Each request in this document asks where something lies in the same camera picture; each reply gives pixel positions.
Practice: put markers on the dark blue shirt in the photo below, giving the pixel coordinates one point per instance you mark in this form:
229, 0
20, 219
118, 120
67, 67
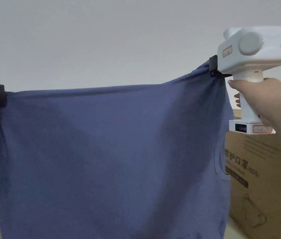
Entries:
110, 159

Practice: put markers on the person's right hand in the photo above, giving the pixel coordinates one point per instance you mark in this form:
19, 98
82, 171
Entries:
269, 97

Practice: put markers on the brown printed cardboard carton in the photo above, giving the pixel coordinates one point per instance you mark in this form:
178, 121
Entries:
267, 184

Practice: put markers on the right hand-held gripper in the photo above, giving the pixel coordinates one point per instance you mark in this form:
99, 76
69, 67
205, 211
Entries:
254, 57

